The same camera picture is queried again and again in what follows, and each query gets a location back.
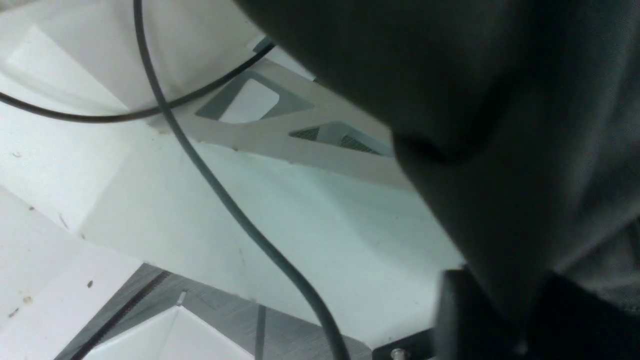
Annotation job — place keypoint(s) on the dark gray long-sleeved shirt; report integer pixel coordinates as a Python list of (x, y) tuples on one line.
[(517, 121)]

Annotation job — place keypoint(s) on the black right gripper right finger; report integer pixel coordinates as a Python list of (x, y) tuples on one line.
[(568, 322)]

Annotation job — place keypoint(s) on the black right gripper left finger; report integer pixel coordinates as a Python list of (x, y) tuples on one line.
[(467, 327)]

